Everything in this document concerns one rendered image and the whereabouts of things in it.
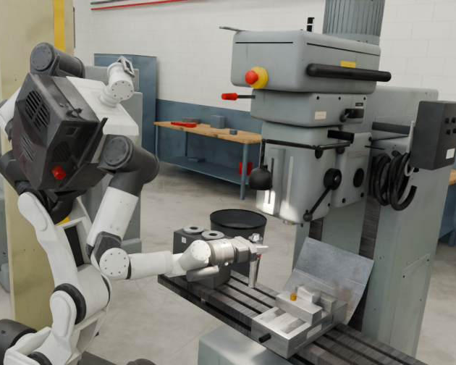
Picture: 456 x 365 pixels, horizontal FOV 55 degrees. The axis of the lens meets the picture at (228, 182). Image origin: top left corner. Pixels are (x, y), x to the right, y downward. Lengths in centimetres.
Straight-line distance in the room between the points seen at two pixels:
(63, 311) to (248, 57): 98
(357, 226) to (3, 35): 203
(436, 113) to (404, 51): 444
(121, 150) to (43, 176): 26
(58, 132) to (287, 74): 62
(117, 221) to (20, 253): 176
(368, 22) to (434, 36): 421
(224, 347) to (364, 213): 74
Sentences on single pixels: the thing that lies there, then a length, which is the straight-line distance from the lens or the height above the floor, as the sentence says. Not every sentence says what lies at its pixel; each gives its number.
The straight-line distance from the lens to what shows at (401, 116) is 186.
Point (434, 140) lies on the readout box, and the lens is 148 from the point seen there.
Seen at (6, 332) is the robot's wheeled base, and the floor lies 75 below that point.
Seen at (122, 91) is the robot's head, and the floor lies 170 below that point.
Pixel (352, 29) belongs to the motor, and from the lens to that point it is 158.
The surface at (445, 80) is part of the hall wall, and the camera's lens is 569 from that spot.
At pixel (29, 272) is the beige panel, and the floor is 51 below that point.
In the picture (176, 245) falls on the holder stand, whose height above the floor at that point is 107.
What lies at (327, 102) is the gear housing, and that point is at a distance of 135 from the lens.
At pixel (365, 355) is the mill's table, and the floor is 93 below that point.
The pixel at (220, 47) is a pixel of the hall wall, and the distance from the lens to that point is 773.
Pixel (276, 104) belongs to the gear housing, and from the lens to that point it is 136.
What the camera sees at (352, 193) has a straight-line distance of 159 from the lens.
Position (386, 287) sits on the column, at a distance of 184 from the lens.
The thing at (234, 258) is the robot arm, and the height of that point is 120.
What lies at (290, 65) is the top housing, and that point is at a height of 180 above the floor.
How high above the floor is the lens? 176
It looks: 14 degrees down
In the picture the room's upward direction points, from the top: 4 degrees clockwise
